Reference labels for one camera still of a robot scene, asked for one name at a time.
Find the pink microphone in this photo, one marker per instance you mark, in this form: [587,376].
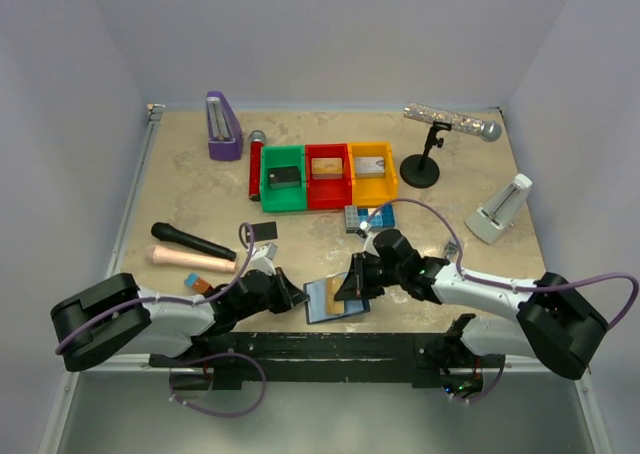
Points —
[160,255]

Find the green plastic bin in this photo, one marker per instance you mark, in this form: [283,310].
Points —
[289,199]

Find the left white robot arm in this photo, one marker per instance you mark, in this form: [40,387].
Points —
[116,316]

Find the navy blue card holder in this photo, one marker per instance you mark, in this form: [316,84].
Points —
[321,305]

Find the black microphone stand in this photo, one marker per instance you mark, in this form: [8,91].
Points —
[420,170]

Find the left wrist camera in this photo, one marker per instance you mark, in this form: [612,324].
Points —
[262,259]

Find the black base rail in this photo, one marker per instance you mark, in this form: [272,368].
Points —
[417,359]

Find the black VIP card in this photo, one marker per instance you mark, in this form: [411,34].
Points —
[265,231]

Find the blue grey lego block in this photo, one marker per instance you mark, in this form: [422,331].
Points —
[381,220]

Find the gold card from holder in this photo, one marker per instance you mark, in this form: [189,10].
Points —
[334,307]

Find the red microphone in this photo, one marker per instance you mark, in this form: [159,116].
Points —
[257,140]

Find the small grey block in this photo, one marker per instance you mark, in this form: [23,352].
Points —
[451,249]

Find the orange blue toy block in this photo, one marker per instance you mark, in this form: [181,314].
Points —
[197,284]

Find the red plastic bin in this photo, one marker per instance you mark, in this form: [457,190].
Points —
[328,194]

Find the white metronome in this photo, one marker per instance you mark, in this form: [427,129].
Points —
[491,220]

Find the black credit card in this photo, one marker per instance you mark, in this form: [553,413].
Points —
[283,177]

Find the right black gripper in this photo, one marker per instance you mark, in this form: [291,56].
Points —
[350,289]

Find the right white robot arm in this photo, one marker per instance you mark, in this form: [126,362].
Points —
[543,319]

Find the yellow plastic bin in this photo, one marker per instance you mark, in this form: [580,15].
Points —
[374,178]

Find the glitter silver microphone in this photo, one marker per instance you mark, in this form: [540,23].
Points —
[488,131]

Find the silver credit card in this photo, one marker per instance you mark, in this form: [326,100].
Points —
[369,167]

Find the black microphone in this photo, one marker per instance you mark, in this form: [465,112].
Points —
[165,232]

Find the gold credit card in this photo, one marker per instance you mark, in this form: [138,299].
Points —
[326,168]

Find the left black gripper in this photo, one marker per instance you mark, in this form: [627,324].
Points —
[288,294]

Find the purple metronome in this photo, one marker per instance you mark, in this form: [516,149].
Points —
[225,137]

